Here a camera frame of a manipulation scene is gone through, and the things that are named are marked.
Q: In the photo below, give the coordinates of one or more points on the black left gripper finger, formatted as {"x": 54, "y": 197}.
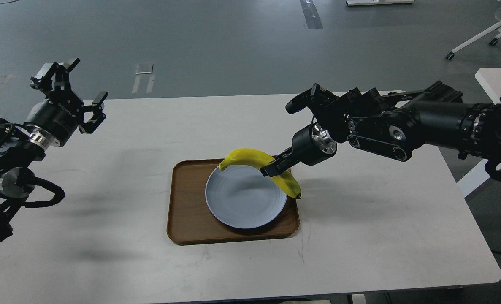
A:
{"x": 98, "y": 116}
{"x": 53, "y": 80}

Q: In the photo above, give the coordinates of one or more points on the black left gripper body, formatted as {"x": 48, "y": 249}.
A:
{"x": 57, "y": 118}

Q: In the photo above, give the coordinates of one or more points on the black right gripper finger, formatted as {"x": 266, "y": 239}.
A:
{"x": 287, "y": 159}

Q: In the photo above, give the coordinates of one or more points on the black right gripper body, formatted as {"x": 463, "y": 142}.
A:
{"x": 310, "y": 145}

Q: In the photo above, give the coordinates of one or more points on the yellow banana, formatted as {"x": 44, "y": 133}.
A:
{"x": 258, "y": 159}

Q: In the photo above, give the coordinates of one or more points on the light blue plate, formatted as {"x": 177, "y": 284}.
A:
{"x": 241, "y": 197}

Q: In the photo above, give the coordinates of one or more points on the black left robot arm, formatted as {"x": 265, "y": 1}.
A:
{"x": 19, "y": 186}

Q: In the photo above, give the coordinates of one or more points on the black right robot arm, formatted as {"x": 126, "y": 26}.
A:
{"x": 392, "y": 126}

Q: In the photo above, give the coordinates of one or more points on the brown wooden tray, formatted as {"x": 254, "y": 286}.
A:
{"x": 191, "y": 222}

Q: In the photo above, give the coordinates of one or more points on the grey floor tape strip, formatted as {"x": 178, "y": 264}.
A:
{"x": 311, "y": 15}

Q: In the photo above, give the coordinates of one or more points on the white board on floor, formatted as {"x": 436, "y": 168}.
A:
{"x": 377, "y": 2}

